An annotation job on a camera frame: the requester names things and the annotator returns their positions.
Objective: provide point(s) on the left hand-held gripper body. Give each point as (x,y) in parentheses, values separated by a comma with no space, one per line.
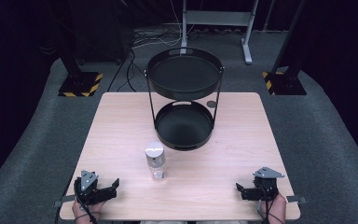
(88,186)

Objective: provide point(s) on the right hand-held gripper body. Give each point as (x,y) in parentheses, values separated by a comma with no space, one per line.
(265,183)

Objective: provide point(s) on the clear bottle with silver cap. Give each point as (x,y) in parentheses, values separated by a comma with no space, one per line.
(155,157)

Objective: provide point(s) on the black two-tier round rack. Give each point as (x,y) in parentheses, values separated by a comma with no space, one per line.
(185,76)

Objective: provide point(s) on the person's left hand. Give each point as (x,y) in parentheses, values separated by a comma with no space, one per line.
(85,210)

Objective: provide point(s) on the person's right hand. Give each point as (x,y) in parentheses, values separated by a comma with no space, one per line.
(276,208)

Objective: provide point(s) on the round dark table grommet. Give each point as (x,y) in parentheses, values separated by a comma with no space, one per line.
(211,104)

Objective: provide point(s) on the black stand with striped base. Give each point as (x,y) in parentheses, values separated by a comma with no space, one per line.
(284,82)
(80,84)

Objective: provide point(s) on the dark cabinet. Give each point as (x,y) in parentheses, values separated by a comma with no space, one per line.
(105,28)

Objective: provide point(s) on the grey metal stand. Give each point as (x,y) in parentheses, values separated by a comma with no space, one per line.
(217,18)

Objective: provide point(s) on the grey table side bracket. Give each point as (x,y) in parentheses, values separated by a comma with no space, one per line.
(296,199)
(64,200)

